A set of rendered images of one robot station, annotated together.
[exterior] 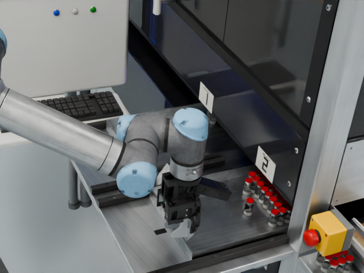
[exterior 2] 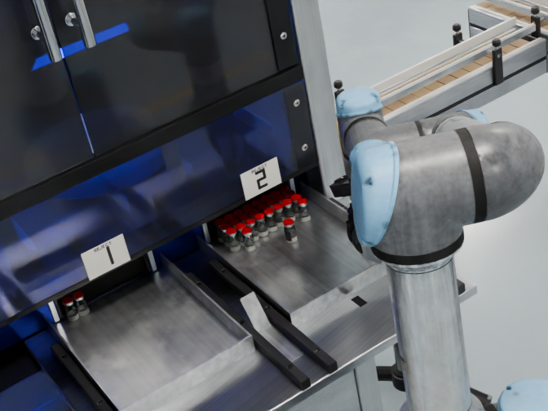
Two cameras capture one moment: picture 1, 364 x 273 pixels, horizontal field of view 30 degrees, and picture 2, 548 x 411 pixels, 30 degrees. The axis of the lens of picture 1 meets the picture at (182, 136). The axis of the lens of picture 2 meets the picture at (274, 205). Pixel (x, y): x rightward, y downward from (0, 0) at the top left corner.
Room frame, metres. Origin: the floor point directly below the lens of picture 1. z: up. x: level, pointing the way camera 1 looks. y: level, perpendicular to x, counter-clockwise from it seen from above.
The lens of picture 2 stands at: (1.36, 1.46, 2.06)
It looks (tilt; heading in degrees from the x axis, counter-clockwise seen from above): 33 degrees down; 271
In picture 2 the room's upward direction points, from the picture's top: 12 degrees counter-clockwise
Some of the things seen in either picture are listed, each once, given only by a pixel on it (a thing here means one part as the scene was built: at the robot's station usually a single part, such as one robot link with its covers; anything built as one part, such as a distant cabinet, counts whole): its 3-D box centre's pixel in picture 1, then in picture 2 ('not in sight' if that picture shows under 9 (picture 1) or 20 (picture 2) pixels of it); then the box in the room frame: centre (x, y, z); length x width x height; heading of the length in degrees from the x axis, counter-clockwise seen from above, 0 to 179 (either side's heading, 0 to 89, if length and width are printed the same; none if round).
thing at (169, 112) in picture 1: (175, 137); (144, 331); (1.65, 0.02, 0.90); 0.34 x 0.26 x 0.04; 118
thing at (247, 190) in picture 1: (247, 186); (248, 239); (1.44, -0.19, 0.90); 0.02 x 0.02 x 0.05
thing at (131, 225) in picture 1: (176, 183); (245, 316); (1.47, 0.00, 0.87); 0.70 x 0.48 x 0.02; 28
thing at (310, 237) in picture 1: (312, 237); not in sight; (1.17, -0.32, 0.99); 0.04 x 0.04 x 0.04; 28
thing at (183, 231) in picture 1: (181, 232); not in sight; (1.19, -0.02, 0.95); 0.06 x 0.03 x 0.09; 118
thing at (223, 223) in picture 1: (228, 208); (297, 248); (1.35, -0.14, 0.90); 0.34 x 0.26 x 0.04; 118
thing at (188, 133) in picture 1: (188, 136); (361, 124); (1.21, -0.01, 1.21); 0.09 x 0.08 x 0.11; 91
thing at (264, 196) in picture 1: (265, 197); (266, 222); (1.40, -0.24, 0.90); 0.18 x 0.02 x 0.05; 28
